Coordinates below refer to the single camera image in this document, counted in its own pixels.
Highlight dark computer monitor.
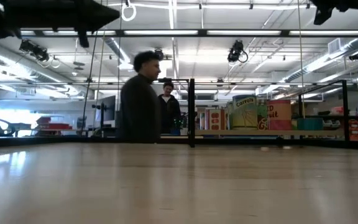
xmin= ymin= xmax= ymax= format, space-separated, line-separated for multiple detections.
xmin=95 ymin=95 xmax=117 ymax=123

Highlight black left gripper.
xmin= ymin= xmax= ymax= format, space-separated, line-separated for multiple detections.
xmin=0 ymin=0 xmax=121 ymax=40

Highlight white ceiling air vent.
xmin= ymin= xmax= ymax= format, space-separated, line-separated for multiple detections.
xmin=328 ymin=37 xmax=344 ymax=55

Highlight red storage bins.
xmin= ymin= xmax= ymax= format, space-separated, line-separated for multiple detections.
xmin=35 ymin=116 xmax=73 ymax=131

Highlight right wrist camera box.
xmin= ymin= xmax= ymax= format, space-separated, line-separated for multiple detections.
xmin=313 ymin=5 xmax=334 ymax=26

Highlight black ceiling camera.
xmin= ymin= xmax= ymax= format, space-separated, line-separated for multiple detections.
xmin=227 ymin=39 xmax=249 ymax=63
xmin=19 ymin=39 xmax=50 ymax=62

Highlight black monitor stand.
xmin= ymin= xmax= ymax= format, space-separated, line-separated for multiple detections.
xmin=91 ymin=103 xmax=109 ymax=138

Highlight black table frame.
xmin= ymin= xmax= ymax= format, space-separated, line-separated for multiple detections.
xmin=0 ymin=135 xmax=358 ymax=151

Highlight overhead light bar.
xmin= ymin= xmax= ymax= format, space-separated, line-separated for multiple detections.
xmin=0 ymin=29 xmax=358 ymax=39

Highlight green and red can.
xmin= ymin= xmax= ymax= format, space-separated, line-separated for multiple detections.
xmin=256 ymin=102 xmax=269 ymax=131

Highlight short teal can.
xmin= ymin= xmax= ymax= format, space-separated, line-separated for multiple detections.
xmin=296 ymin=117 xmax=324 ymax=131

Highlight red fruit box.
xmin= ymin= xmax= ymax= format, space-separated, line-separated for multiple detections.
xmin=267 ymin=99 xmax=292 ymax=131

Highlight person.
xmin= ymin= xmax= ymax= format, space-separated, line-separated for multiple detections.
xmin=157 ymin=81 xmax=182 ymax=135
xmin=116 ymin=50 xmax=163 ymax=144

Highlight white cable loop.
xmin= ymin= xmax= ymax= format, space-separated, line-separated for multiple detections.
xmin=121 ymin=1 xmax=137 ymax=22

